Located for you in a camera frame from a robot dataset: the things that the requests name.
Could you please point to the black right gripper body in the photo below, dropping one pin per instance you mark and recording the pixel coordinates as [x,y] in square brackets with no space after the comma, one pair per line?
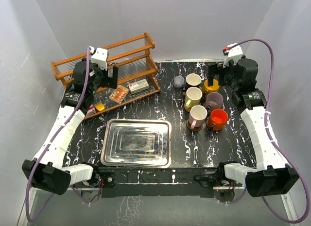
[226,75]

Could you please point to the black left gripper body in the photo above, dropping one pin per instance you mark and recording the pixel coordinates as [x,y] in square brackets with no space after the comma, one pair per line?
[101,78]

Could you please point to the yellow mug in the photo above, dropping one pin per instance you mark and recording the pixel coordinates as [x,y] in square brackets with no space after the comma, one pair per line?
[209,89]

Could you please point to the black white mug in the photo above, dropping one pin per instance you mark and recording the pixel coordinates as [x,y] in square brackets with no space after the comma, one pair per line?
[192,80]

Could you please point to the purple mug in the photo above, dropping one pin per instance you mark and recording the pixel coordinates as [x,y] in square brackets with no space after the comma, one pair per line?
[214,100]

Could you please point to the green handled white mug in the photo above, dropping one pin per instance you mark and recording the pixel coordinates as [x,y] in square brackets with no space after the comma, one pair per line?
[193,98]

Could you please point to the pink handled white mug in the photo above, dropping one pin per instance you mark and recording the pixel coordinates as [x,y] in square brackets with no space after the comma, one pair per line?
[197,116]

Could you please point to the orange-red mug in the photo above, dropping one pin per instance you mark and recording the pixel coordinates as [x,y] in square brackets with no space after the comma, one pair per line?
[217,120]

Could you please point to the dark wooden coaster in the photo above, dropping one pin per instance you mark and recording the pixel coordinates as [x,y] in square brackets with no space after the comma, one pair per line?
[194,129]

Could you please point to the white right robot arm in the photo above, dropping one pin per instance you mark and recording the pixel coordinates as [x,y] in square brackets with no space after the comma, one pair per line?
[272,175]

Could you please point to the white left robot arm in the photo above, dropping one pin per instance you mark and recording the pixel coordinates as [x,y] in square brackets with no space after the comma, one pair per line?
[45,171]

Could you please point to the orange wooden shelf rack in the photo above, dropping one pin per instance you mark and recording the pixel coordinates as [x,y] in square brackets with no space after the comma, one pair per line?
[132,57]

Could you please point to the yellow small block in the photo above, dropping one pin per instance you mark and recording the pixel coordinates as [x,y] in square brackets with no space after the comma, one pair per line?
[100,107]

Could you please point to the white cardboard box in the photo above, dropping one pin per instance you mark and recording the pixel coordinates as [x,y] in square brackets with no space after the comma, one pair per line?
[138,86]

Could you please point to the red white small box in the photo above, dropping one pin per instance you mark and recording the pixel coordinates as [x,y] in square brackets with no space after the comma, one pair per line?
[91,111]

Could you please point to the small clear plastic jar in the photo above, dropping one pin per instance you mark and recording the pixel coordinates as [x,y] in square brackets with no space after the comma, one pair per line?
[178,82]

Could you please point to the silver metal tray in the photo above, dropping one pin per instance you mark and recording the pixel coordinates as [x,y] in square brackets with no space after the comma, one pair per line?
[137,143]

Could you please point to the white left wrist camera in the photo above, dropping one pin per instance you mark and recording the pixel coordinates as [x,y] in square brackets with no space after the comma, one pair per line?
[99,56]

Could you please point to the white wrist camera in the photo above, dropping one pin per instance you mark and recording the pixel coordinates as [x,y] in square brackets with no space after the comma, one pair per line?
[99,56]
[232,54]

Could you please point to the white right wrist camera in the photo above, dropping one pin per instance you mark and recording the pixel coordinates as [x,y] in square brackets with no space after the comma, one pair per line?
[232,54]

